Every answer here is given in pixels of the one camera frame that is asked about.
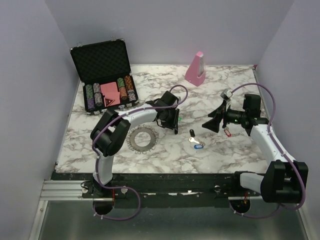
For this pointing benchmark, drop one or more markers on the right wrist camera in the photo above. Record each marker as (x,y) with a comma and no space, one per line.
(226,94)

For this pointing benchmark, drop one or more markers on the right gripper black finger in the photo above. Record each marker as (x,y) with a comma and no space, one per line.
(219,112)
(213,124)

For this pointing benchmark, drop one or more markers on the pink metronome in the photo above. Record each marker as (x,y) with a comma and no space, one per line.
(196,73)

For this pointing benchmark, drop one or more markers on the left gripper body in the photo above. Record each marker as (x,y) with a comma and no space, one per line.
(169,118)

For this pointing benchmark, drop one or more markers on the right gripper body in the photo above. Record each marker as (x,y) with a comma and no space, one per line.
(234,116)

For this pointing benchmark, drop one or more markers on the red key tag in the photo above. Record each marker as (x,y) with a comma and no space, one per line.
(227,131)

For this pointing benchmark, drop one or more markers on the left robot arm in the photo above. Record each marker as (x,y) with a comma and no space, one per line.
(110,133)

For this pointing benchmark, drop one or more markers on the black poker chip case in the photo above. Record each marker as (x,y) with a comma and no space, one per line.
(105,72)

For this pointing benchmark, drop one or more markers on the blue key tag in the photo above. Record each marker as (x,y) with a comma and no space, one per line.
(198,146)

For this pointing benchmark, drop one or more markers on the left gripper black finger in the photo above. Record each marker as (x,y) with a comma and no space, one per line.
(164,124)
(176,119)

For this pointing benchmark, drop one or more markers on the steel disc with keyrings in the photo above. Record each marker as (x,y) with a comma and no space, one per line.
(142,139)

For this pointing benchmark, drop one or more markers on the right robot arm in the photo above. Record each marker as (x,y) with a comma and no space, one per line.
(284,179)

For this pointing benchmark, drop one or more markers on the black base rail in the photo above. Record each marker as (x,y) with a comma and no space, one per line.
(155,190)

